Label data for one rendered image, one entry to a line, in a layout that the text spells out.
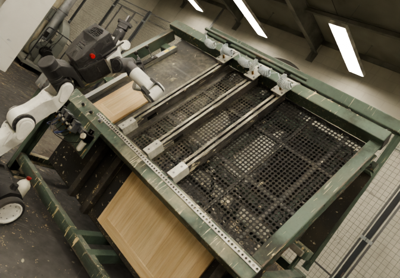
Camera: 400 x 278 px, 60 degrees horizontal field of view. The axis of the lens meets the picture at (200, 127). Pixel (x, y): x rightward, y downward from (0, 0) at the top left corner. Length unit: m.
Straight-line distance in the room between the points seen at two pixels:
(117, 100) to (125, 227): 1.00
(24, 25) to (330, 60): 5.92
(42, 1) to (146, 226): 4.74
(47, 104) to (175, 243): 1.23
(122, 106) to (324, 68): 5.80
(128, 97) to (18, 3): 3.83
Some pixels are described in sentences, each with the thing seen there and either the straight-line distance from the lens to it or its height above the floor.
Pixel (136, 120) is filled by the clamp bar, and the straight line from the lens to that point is 2.59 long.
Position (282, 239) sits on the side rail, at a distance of 1.97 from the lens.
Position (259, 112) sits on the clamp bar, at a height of 1.60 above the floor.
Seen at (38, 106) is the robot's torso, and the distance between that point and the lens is 2.48.
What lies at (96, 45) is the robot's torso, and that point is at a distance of 2.41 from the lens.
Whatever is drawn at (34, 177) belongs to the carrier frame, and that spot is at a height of 0.16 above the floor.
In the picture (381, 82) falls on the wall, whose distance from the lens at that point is 7.54.
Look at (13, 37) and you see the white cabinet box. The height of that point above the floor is 0.57.
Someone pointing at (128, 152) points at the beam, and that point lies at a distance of 2.42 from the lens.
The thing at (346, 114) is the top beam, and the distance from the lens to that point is 2.52.
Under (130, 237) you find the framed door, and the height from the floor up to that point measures 0.37.
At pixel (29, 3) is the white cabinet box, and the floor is 1.16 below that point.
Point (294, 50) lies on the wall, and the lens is 8.50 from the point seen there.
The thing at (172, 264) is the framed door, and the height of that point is 0.47.
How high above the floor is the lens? 1.33
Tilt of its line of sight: 2 degrees down
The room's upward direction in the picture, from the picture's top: 36 degrees clockwise
